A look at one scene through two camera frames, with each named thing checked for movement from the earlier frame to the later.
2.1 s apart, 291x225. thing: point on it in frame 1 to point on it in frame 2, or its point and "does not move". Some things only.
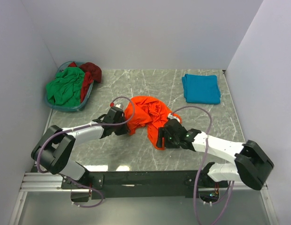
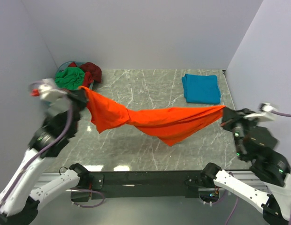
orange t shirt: (148, 110) to (168, 124)
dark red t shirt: (93, 72) does not move
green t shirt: (65, 89) does not move
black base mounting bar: (151, 183) does not move
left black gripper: (124, 131) to (81, 96)
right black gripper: (163, 133) to (229, 115)
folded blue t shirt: (200, 88) does not move
